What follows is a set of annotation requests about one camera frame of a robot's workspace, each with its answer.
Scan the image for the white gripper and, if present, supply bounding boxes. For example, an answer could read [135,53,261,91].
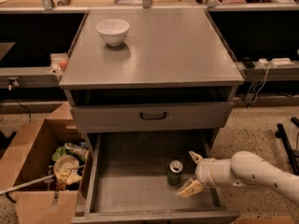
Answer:
[177,151,216,198]

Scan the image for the green soda can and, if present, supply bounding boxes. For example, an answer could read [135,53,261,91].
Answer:
[166,160,183,186]

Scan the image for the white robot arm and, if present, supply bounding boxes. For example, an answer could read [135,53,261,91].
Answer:
[177,151,299,204]

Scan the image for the open grey lower drawer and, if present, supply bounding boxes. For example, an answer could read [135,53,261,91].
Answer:
[72,131,239,224]

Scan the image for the closed grey upper drawer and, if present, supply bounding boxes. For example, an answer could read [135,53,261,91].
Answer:
[70,102,233,133]

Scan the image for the grey metal drawer cabinet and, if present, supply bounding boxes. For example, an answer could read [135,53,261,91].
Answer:
[58,7,246,224]

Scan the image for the black stand leg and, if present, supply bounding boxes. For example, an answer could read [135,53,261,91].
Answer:
[275,117,299,195]

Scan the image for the crumpled bags in box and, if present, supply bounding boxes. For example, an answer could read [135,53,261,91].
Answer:
[51,143,89,186]

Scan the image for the white power strip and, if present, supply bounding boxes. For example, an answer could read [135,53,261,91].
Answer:
[258,58,292,68]

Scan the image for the white ceramic bowl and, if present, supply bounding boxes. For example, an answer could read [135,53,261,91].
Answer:
[96,19,130,46]

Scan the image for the brown cardboard box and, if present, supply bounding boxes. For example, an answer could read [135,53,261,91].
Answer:
[0,103,92,224]

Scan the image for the grey metal rod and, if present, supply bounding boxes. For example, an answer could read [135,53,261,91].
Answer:
[0,163,86,196]

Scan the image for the black wall plug cable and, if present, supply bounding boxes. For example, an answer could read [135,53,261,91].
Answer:
[7,77,33,123]

